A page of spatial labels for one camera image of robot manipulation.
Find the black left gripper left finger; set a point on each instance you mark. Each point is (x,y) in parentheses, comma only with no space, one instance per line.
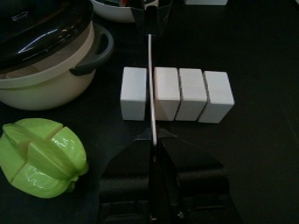
(128,180)

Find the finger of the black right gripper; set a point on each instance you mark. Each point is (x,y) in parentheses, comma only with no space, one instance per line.
(139,17)
(164,17)

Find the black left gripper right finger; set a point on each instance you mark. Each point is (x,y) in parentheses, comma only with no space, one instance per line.
(193,180)

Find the white toy sushi roll piece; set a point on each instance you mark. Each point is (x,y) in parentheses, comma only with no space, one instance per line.
(192,93)
(165,93)
(133,93)
(217,96)

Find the white bowl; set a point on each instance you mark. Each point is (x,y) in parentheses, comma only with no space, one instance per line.
(112,13)

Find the white flat block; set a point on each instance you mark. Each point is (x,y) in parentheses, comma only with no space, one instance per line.
(205,2)

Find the black pot lid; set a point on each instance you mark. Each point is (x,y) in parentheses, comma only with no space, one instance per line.
(38,32)

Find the cream toy cooking pot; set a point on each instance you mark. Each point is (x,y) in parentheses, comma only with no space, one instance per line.
(46,90)

